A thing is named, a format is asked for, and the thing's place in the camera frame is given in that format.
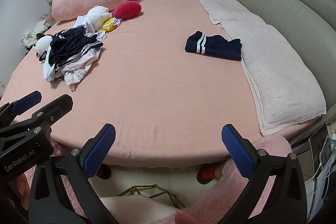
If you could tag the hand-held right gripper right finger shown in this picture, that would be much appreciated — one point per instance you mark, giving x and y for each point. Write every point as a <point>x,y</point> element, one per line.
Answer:
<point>237,150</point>

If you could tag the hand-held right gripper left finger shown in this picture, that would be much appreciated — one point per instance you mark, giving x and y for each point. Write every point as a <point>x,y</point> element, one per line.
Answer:
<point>101,150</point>

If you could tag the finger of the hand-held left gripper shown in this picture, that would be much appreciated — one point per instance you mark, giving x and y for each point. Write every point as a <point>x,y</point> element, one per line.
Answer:
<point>26,102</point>
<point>57,107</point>

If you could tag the navy pants grey side stripes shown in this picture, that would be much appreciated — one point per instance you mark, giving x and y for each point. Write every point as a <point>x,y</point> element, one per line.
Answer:
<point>65,48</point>

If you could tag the pile of pink white clothes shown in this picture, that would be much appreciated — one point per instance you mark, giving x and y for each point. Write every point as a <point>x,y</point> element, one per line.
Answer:
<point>78,69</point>

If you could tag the person's left hand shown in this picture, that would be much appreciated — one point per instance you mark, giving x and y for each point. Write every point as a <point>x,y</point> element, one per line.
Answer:
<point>23,190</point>

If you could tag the red black slipper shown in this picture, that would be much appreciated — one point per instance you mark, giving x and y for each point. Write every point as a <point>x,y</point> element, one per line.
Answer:
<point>208,172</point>
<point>103,171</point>

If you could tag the pink fluffy robe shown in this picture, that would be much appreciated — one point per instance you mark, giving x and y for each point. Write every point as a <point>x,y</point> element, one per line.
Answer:
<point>262,145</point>

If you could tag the light blue garment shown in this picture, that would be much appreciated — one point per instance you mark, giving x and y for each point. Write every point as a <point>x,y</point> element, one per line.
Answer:
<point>50,70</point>

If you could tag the panda plush toy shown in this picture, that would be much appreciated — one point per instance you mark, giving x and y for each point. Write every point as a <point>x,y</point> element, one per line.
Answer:
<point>43,44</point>

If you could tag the white cloth heap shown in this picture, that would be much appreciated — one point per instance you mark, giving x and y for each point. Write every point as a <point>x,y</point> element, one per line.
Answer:
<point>31,36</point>

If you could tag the white waffle blanket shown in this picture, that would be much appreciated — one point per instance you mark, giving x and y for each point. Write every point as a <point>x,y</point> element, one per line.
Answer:
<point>278,77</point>

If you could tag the bed with pink sheet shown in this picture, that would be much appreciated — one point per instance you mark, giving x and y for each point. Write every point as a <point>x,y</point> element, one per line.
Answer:
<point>157,82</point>

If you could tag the white shirt navy collar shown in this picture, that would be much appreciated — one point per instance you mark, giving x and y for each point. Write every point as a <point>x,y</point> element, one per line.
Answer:
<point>84,22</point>

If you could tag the yellow packet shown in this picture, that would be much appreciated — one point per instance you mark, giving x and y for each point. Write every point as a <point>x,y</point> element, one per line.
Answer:
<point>109,24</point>

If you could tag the white plush toy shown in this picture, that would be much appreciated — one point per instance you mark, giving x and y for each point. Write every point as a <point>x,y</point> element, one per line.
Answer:
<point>97,15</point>

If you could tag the navy shorts white stripes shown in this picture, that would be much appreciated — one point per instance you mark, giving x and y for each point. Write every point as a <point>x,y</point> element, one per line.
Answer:
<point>218,47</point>

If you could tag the red plush pillow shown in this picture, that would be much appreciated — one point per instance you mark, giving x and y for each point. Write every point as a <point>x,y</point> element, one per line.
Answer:
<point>127,9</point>

